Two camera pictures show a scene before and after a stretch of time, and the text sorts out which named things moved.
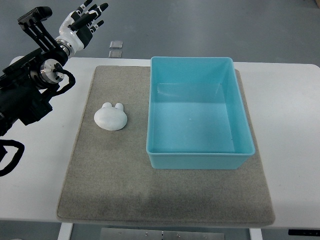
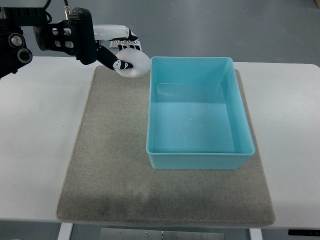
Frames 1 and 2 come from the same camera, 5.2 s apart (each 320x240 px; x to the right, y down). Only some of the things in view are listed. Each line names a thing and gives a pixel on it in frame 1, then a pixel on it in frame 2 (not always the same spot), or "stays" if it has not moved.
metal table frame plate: (117, 234) stays
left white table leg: (65, 231) stays
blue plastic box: (197, 118) stays
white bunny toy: (111, 118) -> (141, 62)
